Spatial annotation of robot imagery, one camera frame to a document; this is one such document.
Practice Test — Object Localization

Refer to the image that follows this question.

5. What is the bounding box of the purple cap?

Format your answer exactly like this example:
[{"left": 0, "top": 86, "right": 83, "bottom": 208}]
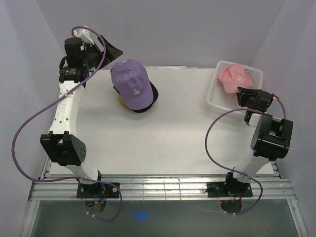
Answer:
[{"left": 111, "top": 59, "right": 153, "bottom": 110}]

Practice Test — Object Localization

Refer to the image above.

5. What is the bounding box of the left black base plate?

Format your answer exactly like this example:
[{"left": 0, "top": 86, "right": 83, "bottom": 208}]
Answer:
[{"left": 76, "top": 183, "right": 120, "bottom": 198}]

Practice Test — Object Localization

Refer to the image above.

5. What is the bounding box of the wooden hat stand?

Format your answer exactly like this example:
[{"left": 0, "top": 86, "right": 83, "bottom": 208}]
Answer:
[{"left": 118, "top": 96, "right": 130, "bottom": 110}]

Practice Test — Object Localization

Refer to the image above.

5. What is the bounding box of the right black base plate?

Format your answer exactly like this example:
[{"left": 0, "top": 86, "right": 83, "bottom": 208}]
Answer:
[{"left": 206, "top": 182, "right": 253, "bottom": 198}]

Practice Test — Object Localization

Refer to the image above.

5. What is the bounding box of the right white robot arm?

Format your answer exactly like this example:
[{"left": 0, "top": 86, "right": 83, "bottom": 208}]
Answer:
[{"left": 223, "top": 86, "right": 293, "bottom": 196}]

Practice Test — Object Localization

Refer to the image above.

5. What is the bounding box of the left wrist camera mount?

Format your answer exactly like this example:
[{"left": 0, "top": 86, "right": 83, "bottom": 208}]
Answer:
[{"left": 72, "top": 28, "right": 95, "bottom": 45}]

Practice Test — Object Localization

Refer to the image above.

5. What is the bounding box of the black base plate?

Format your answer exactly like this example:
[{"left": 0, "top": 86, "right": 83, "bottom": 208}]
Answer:
[
  {"left": 206, "top": 182, "right": 253, "bottom": 198},
  {"left": 76, "top": 183, "right": 120, "bottom": 198}
]

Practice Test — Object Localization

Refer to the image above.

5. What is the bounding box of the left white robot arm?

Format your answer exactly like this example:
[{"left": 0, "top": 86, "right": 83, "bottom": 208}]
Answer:
[{"left": 40, "top": 36, "right": 123, "bottom": 198}]

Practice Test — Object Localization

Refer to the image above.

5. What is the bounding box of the aluminium rail frame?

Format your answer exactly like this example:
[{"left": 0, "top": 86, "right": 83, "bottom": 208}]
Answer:
[{"left": 20, "top": 175, "right": 308, "bottom": 237}]

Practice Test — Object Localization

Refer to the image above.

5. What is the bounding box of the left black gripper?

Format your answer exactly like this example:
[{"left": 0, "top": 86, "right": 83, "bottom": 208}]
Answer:
[{"left": 82, "top": 36, "right": 123, "bottom": 71}]

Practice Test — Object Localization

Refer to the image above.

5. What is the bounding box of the pink cap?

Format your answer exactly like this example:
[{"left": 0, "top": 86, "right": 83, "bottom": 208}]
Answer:
[{"left": 217, "top": 63, "right": 253, "bottom": 93}]

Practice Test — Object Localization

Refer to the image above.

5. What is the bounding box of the black cap gold logo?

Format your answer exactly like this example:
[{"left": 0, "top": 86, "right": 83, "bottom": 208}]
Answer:
[{"left": 113, "top": 82, "right": 159, "bottom": 114}]

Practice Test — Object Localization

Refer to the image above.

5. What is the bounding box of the white plastic basket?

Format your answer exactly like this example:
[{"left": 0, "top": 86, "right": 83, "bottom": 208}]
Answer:
[{"left": 206, "top": 61, "right": 263, "bottom": 114}]

